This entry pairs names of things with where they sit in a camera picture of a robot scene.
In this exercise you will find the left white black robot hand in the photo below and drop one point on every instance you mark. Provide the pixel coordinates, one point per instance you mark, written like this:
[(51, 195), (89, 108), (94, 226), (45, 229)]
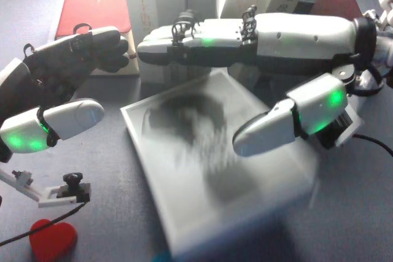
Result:
[(40, 75)]

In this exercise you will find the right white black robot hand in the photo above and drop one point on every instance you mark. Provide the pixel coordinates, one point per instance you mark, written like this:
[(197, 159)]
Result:
[(301, 35)]

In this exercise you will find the white book with dark portrait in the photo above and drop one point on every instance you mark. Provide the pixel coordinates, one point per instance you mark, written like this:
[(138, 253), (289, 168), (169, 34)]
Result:
[(190, 182)]

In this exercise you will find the red heart block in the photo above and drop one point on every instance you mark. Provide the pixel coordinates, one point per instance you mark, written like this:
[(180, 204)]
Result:
[(52, 240)]

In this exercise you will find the blue round block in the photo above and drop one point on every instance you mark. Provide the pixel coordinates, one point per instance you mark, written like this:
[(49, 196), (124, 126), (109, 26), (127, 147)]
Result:
[(161, 258)]

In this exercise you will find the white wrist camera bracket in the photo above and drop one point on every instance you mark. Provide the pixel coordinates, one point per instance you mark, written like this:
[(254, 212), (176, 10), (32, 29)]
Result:
[(350, 121), (46, 200)]

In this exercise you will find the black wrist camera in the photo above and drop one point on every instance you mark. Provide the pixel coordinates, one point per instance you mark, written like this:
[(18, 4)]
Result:
[(75, 190), (328, 140)]

